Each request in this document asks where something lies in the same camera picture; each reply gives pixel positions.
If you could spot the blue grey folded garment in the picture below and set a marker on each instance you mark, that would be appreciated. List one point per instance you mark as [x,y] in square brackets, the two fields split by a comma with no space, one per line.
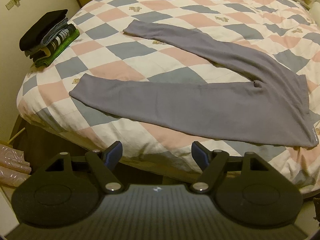
[53,32]

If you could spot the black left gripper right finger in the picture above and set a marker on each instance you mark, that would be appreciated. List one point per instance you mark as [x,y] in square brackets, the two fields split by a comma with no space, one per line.
[246,189]

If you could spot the wall socket with plug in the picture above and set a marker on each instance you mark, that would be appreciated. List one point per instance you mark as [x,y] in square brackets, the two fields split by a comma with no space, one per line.
[12,3]

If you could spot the pink patterned fabric pile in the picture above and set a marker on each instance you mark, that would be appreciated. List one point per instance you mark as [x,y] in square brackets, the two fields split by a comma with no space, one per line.
[14,169]

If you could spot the black folded garment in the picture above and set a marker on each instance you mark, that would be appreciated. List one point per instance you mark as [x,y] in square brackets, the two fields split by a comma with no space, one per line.
[41,28]

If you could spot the green folded towel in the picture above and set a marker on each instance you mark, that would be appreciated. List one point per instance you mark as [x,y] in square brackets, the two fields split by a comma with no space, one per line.
[47,61]

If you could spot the striped folded garment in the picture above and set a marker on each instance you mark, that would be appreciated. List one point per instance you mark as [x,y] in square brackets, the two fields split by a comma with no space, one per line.
[40,52]

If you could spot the checkered pink blue quilt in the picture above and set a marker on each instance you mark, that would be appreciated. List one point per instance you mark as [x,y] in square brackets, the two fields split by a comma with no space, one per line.
[282,29]

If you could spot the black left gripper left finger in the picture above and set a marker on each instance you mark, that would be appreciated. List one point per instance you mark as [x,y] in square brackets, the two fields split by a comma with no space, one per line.
[67,189]

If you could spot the grey purple pants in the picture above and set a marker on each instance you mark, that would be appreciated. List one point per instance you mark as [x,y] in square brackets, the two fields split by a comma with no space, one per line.
[271,107]

